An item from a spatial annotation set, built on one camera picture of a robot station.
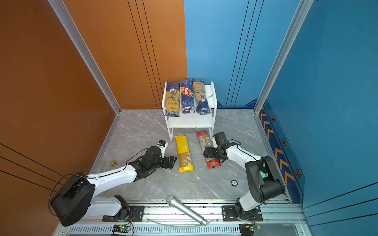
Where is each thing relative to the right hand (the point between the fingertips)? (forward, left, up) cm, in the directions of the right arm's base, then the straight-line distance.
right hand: (210, 153), depth 93 cm
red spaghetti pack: (+9, +3, +1) cm, 9 cm away
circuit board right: (-39, -16, -4) cm, 42 cm away
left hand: (-3, +24, +4) cm, 25 cm away
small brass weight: (-7, +60, 0) cm, 60 cm away
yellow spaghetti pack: (-1, +17, +2) cm, 17 cm away
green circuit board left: (-39, +46, -3) cm, 60 cm away
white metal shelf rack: (+15, +12, +15) cm, 24 cm away
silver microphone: (-28, +21, 0) cm, 35 cm away
